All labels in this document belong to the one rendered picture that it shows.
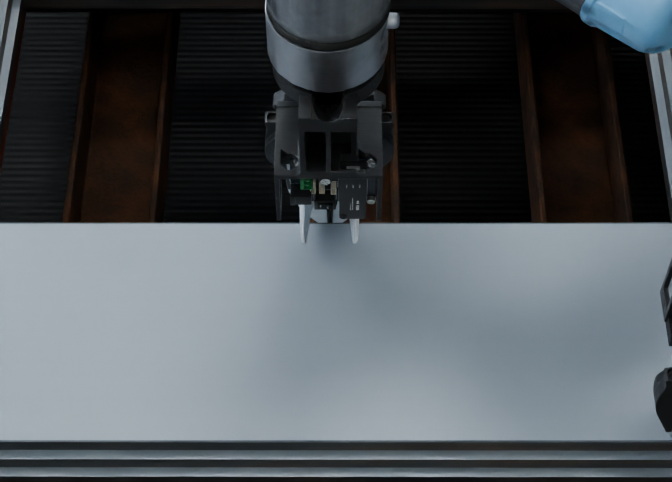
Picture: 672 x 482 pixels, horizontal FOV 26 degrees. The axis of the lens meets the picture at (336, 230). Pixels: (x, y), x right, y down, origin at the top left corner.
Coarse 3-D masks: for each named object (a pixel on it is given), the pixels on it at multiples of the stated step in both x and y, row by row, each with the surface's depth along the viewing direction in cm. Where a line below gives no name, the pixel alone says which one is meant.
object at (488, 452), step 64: (0, 0) 123; (64, 0) 125; (128, 0) 125; (192, 0) 125; (256, 0) 125; (448, 0) 125; (512, 0) 125; (0, 64) 120; (0, 128) 117; (0, 448) 100; (64, 448) 100; (128, 448) 100; (192, 448) 100; (256, 448) 100; (320, 448) 100; (384, 448) 100; (448, 448) 100; (512, 448) 100; (576, 448) 100; (640, 448) 100
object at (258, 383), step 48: (240, 240) 108; (288, 240) 108; (240, 288) 106; (288, 288) 106; (240, 336) 103; (288, 336) 103; (240, 384) 101; (288, 384) 101; (240, 432) 99; (288, 432) 99
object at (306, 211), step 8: (288, 168) 103; (304, 208) 103; (312, 208) 107; (304, 216) 102; (312, 216) 108; (320, 216) 108; (328, 216) 108; (304, 224) 103; (304, 232) 103; (304, 240) 103
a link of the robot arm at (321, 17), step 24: (288, 0) 83; (312, 0) 82; (336, 0) 82; (360, 0) 82; (384, 0) 85; (288, 24) 85; (312, 24) 84; (336, 24) 83; (360, 24) 84; (312, 48) 85; (336, 48) 85
